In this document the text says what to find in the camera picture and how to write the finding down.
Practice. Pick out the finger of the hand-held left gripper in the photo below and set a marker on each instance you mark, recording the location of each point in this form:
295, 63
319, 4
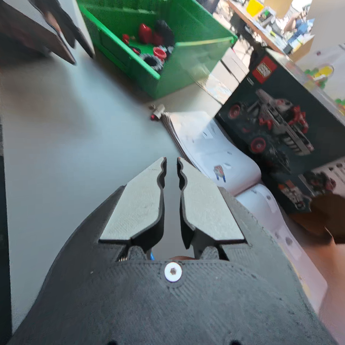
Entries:
67, 21
27, 29

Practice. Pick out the open lego instruction booklet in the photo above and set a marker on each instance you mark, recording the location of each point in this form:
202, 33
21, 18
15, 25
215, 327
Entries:
231, 167

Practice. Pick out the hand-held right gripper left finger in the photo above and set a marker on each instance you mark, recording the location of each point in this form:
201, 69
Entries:
134, 210

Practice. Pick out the yellow box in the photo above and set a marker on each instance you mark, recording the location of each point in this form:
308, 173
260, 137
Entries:
254, 7

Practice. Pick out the small grey red lego piece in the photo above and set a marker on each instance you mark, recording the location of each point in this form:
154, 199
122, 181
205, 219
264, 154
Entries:
158, 111

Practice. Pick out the tall red lego piece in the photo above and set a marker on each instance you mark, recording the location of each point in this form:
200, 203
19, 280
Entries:
145, 33

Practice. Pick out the large black lego tire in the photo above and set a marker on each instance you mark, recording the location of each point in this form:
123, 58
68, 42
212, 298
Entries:
165, 32

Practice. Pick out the printed paper sheet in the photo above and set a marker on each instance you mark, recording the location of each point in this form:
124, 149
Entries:
215, 90

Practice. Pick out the cardboard box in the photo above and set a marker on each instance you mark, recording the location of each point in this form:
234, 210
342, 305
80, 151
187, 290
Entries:
303, 50

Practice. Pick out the clear tub of toys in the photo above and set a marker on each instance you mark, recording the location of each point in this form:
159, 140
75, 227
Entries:
320, 75

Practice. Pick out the green plastic bin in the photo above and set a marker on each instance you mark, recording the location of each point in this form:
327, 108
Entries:
188, 54

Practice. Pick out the dark lego set box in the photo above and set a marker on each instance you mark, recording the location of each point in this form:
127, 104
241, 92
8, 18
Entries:
283, 129

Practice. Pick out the black grey lego tire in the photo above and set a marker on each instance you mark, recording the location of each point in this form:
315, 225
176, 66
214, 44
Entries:
153, 62

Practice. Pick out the cluttered background table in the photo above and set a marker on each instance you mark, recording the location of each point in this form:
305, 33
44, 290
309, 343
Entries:
250, 24

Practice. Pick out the red lego wheel hub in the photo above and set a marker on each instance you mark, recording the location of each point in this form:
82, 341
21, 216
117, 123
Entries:
160, 53

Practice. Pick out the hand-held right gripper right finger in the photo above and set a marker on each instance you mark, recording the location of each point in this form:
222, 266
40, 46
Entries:
207, 213

